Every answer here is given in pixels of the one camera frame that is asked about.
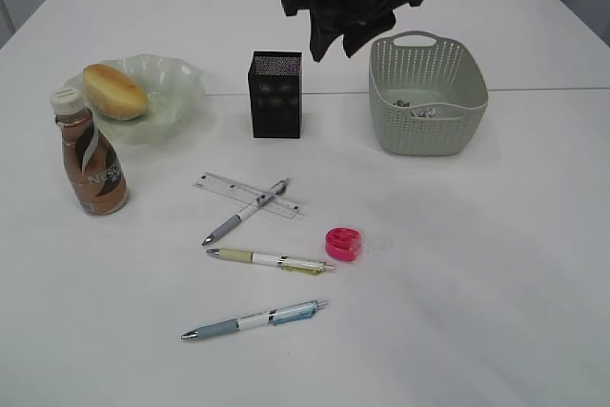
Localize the clear plastic ruler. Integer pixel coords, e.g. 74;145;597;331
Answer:
193;173;301;219

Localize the pink pencil sharpener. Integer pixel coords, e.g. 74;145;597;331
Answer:
325;228;362;262

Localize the large paper piece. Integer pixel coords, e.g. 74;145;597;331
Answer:
412;107;437;118

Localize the grey-green plastic basket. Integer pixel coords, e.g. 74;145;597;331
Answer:
369;31;488;156

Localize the grey grip white pen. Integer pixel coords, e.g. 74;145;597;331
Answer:
202;178;290;246

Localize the golden bread loaf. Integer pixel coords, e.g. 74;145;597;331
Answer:
83;64;149;121

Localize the black mesh pen holder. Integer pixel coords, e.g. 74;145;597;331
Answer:
248;51;302;139

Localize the blue grip white pen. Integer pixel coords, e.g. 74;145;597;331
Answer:
180;300;329;341

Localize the beige grip white pen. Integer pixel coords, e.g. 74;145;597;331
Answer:
207;249;335;275

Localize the brown coffee drink bottle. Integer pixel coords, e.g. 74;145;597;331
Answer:
50;87;129;215

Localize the pale green wavy glass bowl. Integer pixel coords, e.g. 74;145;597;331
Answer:
87;54;206;145

